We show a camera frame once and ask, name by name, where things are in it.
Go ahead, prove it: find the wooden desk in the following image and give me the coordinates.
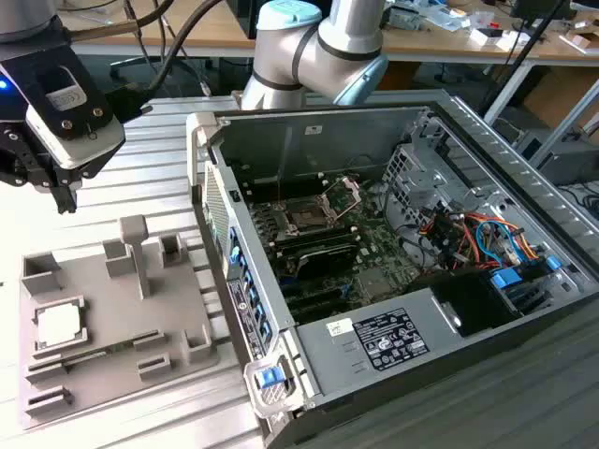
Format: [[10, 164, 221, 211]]
[[60, 0, 256, 48], [378, 0, 599, 66]]

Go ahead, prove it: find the black slanted pole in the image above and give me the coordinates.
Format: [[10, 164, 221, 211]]
[[480, 0, 568, 113]]

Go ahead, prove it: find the black graphics card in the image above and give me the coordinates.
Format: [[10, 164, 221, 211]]
[[292, 240, 360, 282]]

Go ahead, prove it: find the blue case latch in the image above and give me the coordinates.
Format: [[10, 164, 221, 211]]
[[256, 369, 285, 388]]

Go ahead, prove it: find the silver green CPU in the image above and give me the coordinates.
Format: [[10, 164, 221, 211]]
[[35, 304, 83, 350]]

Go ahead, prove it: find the black monitor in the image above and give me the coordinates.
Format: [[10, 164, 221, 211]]
[[508, 0, 573, 21]]

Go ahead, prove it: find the grey power supply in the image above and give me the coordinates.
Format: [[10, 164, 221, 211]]
[[293, 285, 464, 399]]

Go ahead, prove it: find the orange red wire bundle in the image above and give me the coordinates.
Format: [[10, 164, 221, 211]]
[[417, 209, 539, 275]]

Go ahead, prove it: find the grey computer tower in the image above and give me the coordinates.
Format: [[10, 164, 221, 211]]
[[514, 128, 599, 186]]

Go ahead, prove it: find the perforated metal drive cage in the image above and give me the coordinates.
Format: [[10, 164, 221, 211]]
[[381, 142, 469, 230]]

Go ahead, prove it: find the metal disk bay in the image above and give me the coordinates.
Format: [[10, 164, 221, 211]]
[[503, 280, 570, 319]]

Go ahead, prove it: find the large brown carton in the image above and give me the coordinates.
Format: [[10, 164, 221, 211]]
[[521, 65, 599, 135]]

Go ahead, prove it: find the black expansion slot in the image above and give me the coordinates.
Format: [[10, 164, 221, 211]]
[[280, 279, 350, 305], [285, 298, 352, 325]]

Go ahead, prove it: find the thick black cable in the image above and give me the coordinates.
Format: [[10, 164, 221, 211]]
[[105, 0, 230, 125]]

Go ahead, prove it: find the thin dark cable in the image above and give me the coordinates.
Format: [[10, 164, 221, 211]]
[[63, 0, 169, 46]]

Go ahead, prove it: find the grey metal device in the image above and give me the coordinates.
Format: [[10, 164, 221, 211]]
[[387, 7, 425, 32]]

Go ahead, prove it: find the metal socket cover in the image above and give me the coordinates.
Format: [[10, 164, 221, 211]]
[[320, 175, 365, 221]]

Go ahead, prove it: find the CPU socket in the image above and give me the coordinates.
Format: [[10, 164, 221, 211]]
[[275, 196, 339, 236]]

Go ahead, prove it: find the green motherboard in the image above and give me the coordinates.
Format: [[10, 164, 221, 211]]
[[247, 177, 422, 325]]

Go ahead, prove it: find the black RAM slot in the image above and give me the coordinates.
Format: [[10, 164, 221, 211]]
[[239, 176, 324, 203], [273, 233, 361, 256], [270, 223, 359, 245]]

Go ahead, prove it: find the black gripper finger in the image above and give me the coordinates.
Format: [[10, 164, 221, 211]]
[[0, 120, 80, 215]]

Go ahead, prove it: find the small white box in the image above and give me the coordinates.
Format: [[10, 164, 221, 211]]
[[469, 26, 516, 51]]

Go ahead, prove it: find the small open cardboard box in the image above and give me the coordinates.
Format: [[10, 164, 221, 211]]
[[563, 32, 599, 56]]

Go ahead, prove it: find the silver chipset heatsink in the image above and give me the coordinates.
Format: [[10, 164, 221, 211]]
[[358, 268, 392, 300]]

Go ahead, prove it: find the blue wire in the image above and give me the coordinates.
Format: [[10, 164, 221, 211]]
[[474, 217, 523, 268]]

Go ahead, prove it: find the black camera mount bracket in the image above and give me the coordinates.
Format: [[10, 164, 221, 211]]
[[18, 39, 114, 141]]

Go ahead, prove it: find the open PC case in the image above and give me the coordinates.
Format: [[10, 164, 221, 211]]
[[185, 88, 599, 449]]

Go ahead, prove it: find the grey parts rack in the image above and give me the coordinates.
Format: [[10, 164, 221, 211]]
[[17, 214, 221, 431]]

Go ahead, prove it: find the green RAM stick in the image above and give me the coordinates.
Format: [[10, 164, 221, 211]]
[[59, 340, 138, 370]]

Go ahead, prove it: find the blue disk carrier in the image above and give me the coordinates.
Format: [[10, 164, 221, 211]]
[[489, 266, 524, 292]]

